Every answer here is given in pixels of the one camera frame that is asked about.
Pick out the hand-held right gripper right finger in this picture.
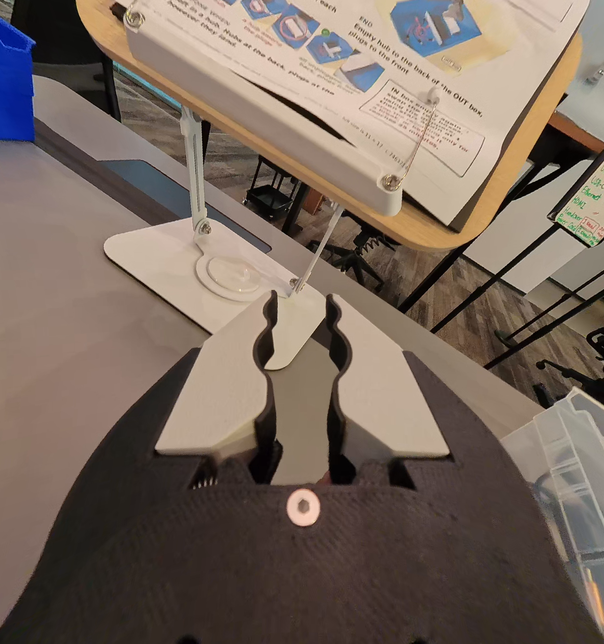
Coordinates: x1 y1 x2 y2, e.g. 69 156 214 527
326 293 451 485

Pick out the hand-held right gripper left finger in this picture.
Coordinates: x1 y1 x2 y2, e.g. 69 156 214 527
153 290 285 485

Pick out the clear plastic bin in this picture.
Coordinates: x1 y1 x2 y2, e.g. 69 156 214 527
501 386 604 644

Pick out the blue plastic bin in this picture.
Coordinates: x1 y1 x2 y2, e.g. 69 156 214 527
0 5 36 141

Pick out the black swivel chair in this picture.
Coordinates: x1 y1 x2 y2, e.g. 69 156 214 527
307 221 401 293

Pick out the small whiteboard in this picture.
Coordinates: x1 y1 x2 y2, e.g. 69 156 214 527
546 126 604 249

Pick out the black office chair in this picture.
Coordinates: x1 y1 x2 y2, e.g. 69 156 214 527
28 0 122 122

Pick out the black wire cart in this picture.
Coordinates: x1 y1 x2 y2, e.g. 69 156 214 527
244 156 303 220

